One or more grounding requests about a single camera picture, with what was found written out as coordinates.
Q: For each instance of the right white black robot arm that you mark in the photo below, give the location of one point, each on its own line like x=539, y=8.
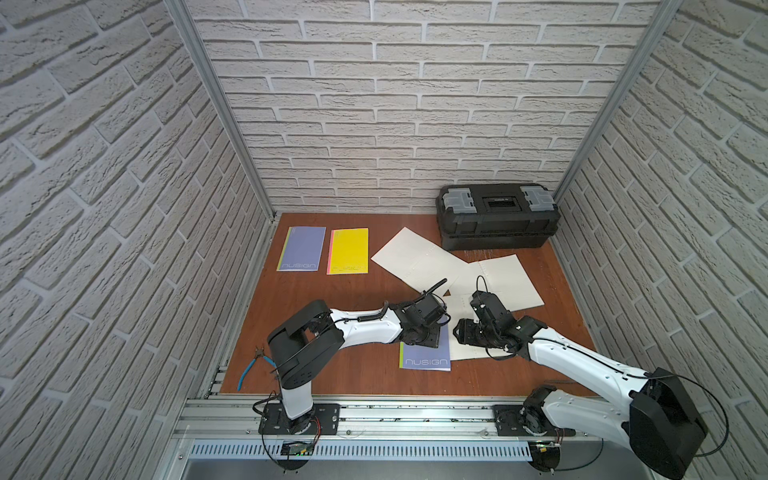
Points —
x=649, y=413

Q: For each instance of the blue handled pliers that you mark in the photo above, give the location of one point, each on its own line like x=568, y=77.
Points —
x=259, y=354

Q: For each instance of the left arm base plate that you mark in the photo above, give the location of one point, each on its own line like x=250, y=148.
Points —
x=323, y=418

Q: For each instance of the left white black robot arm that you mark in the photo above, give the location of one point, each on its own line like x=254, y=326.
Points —
x=305, y=343

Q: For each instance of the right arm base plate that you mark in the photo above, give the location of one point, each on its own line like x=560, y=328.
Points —
x=510, y=420

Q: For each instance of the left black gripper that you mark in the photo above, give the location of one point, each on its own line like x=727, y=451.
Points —
x=432, y=306

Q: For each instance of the yellow cover notebook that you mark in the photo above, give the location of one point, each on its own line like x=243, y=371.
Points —
x=348, y=252

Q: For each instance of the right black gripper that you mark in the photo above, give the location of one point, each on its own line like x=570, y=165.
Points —
x=463, y=331

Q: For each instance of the black plastic toolbox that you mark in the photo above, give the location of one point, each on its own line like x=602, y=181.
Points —
x=496, y=216

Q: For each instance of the purple cover notebook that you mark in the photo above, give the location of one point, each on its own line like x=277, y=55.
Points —
x=302, y=249

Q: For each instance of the aluminium mounting rail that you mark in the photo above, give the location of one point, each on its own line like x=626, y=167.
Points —
x=418, y=418

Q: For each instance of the notebook angled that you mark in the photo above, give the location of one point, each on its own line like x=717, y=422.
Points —
x=419, y=262

